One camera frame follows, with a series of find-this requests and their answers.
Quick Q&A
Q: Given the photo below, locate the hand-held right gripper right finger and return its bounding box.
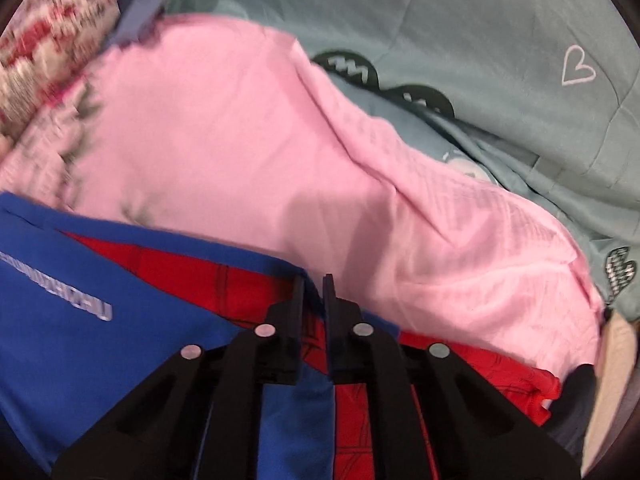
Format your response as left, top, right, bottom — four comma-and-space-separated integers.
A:
322, 274, 583, 480

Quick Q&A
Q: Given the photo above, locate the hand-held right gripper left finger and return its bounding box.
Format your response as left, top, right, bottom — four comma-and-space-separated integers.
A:
52, 274, 306, 480

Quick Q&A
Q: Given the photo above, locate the blue fleece garment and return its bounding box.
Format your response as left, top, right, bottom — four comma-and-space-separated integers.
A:
0, 191, 563, 480

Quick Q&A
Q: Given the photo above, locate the pink floral blanket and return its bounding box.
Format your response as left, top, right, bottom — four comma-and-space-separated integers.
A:
0, 22, 608, 381

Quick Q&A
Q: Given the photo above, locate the navy folded garment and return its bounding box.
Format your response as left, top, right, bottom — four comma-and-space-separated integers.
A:
542, 365, 598, 461

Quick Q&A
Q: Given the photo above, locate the cream fabric piece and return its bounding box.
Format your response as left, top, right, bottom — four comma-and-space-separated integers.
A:
582, 310, 638, 466

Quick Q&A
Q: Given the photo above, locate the teal heart-print quilt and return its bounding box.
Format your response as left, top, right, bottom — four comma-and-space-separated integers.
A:
165, 0, 640, 321

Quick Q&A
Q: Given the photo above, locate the red floral pillow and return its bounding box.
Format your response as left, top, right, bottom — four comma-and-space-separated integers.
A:
0, 0, 121, 141

